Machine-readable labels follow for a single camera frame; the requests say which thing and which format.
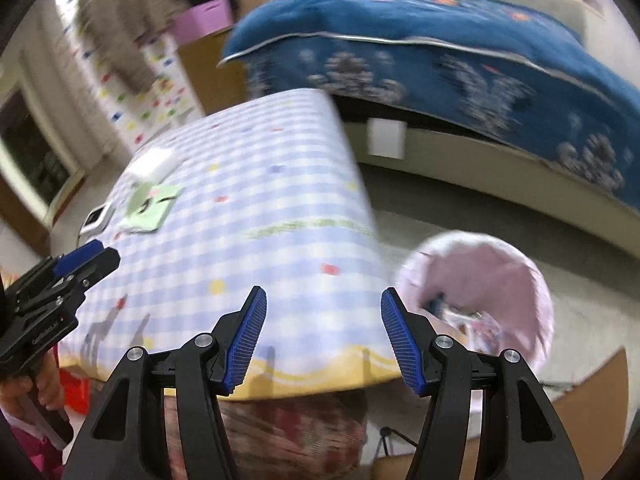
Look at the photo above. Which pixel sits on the white tag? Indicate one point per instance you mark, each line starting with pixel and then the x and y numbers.
pixel 386 137

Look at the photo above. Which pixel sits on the white dotted cabinet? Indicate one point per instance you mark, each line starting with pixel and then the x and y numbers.
pixel 155 95

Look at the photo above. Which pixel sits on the blue quilted bed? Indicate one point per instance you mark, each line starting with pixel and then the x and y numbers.
pixel 425 25

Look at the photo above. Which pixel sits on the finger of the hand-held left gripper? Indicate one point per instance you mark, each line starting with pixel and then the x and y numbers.
pixel 97 265
pixel 77 256

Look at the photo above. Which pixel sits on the person's left forearm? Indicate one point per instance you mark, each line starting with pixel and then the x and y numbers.
pixel 30 452

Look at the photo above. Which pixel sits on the red plastic stool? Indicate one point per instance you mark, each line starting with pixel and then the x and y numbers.
pixel 75 392

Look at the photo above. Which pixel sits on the red patterned trousers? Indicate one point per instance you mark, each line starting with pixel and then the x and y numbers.
pixel 280 435

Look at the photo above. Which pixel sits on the person's left hand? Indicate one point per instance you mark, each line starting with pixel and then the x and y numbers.
pixel 47 385

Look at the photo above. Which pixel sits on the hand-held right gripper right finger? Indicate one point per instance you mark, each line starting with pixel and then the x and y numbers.
pixel 400 340

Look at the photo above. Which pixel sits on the white phone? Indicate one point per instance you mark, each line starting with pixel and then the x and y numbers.
pixel 97 217

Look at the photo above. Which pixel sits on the brown cardboard sheet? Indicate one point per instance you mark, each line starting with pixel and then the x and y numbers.
pixel 575 410

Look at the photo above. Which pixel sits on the purple plastic basket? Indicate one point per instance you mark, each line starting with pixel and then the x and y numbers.
pixel 205 17

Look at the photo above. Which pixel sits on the black stand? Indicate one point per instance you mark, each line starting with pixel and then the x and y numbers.
pixel 395 437

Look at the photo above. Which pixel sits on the bin with pink bag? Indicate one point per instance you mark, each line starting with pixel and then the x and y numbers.
pixel 490 270

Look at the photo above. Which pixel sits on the brown drawer cabinet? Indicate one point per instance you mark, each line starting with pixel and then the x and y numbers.
pixel 215 70

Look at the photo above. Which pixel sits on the dark glass door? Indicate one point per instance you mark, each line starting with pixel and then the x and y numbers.
pixel 35 150

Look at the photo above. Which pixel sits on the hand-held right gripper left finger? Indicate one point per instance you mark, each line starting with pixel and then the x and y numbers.
pixel 247 340

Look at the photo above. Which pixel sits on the green paper card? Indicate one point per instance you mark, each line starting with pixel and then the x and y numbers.
pixel 150 207

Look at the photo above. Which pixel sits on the white box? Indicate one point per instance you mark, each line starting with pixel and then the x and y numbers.
pixel 152 162

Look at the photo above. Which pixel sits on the beige bed frame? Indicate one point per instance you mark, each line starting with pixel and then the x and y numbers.
pixel 475 165

